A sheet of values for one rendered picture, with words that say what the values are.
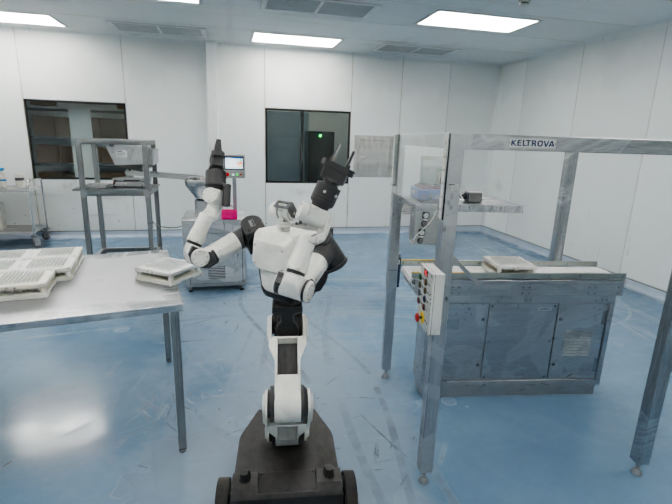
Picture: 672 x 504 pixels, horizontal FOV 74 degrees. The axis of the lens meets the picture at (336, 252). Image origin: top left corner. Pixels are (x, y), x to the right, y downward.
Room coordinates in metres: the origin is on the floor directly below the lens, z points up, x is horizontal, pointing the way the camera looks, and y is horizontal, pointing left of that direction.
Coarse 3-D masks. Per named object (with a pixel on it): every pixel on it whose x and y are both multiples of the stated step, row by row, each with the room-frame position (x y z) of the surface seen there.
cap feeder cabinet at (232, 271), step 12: (192, 216) 4.57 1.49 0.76; (240, 216) 4.66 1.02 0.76; (216, 228) 4.41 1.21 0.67; (228, 228) 4.44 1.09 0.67; (216, 240) 4.41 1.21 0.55; (240, 252) 4.46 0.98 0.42; (228, 264) 4.44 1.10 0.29; (240, 264) 4.46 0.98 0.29; (204, 276) 4.38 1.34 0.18; (216, 276) 4.42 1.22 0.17; (228, 276) 4.43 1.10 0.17; (240, 276) 4.46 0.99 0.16; (240, 288) 4.51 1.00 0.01
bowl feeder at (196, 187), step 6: (186, 180) 4.57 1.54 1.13; (192, 180) 4.53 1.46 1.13; (198, 180) 4.82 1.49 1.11; (204, 180) 4.84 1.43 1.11; (186, 186) 4.61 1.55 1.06; (192, 186) 4.53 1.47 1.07; (198, 186) 4.52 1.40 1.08; (204, 186) 4.53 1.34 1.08; (192, 192) 4.60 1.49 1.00; (198, 192) 4.57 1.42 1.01; (198, 198) 4.61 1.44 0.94; (198, 204) 4.61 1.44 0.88; (204, 204) 4.61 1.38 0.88; (198, 210) 4.61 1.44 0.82
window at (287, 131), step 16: (272, 112) 7.35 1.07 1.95; (288, 112) 7.41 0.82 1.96; (304, 112) 7.47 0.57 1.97; (320, 112) 7.53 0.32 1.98; (336, 112) 7.58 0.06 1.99; (272, 128) 7.35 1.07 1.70; (288, 128) 7.41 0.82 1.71; (304, 128) 7.47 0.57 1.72; (320, 128) 7.53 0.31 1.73; (336, 128) 7.59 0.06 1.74; (272, 144) 7.35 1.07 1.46; (288, 144) 7.41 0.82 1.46; (304, 144) 7.47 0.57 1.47; (320, 144) 7.53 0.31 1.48; (336, 144) 7.59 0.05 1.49; (272, 160) 7.35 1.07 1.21; (288, 160) 7.41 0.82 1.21; (304, 160) 7.47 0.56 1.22; (320, 160) 7.53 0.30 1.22; (336, 160) 7.59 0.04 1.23; (272, 176) 7.35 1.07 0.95; (288, 176) 7.41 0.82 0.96; (304, 176) 7.47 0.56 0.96; (320, 176) 7.53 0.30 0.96
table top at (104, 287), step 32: (96, 256) 2.74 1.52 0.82; (128, 256) 2.76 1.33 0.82; (160, 256) 2.79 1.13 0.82; (64, 288) 2.13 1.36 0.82; (96, 288) 2.15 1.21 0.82; (128, 288) 2.16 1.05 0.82; (160, 288) 2.18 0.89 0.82; (0, 320) 1.72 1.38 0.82; (32, 320) 1.73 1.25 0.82; (64, 320) 1.77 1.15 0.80; (96, 320) 1.82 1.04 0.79
